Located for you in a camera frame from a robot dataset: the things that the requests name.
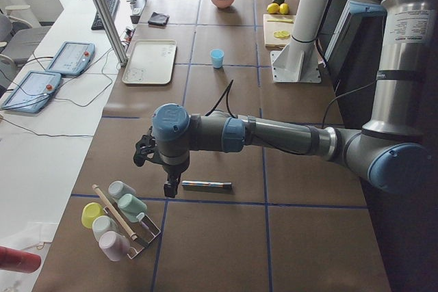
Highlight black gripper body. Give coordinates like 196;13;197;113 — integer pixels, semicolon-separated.
162;160;190;185

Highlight green cup on rack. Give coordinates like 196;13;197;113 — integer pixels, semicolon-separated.
118;194;147;217

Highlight light blue paper cup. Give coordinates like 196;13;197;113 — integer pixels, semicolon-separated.
210;49;224;68

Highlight pink cup on rack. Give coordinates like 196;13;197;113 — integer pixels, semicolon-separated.
99;231;130;261

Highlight yellow cup on rack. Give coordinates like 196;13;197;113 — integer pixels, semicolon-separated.
81;202;105;229

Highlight steel muddler with black tip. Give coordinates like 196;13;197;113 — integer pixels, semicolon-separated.
182;181;233;190

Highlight yellow lemon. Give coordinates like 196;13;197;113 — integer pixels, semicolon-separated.
279;3;289;15
266;3;280;14

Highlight green avocado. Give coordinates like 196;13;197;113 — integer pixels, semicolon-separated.
272;0;285;5

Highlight grey folded cloth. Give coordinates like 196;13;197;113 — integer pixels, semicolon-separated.
148;12;170;27

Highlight wooden stick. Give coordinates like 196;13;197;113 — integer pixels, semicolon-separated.
92;184;137;241

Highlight wooden cutting board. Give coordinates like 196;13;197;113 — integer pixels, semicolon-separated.
263;14;296;47

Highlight yellow plastic knife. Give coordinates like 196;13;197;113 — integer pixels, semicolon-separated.
266;18;294;23

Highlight lemon slices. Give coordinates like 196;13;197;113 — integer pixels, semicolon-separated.
273;30;290;39

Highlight cream bear serving tray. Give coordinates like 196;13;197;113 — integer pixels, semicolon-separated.
122;40;177;85

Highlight black keyboard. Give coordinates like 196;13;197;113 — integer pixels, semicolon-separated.
90;0;121;31

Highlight far teach pendant tablet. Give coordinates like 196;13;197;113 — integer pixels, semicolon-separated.
45;42;95;76

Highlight teach pendant tablet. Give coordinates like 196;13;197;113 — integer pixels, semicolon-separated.
1;71;62;114
45;42;95;76

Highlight near teach pendant tablet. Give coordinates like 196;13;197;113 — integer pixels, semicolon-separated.
1;71;62;114

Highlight red bottle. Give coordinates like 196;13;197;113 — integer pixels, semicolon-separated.
1;246;42;274

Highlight white wire cup rack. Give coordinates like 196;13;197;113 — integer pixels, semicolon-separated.
103;206;161;260

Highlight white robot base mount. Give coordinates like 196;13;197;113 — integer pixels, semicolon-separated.
270;0;329;83

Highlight aluminium frame post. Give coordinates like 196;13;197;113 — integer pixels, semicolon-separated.
93;0;128;67

